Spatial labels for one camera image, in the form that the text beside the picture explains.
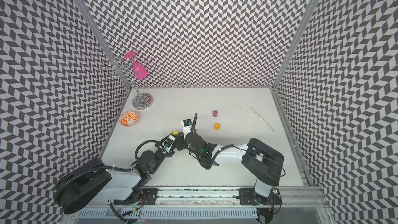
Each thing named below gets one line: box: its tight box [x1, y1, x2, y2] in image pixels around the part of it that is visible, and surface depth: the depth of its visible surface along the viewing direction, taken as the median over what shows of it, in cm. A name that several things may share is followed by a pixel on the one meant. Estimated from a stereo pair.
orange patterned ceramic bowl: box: [119, 110, 139, 128], surface depth 101 cm
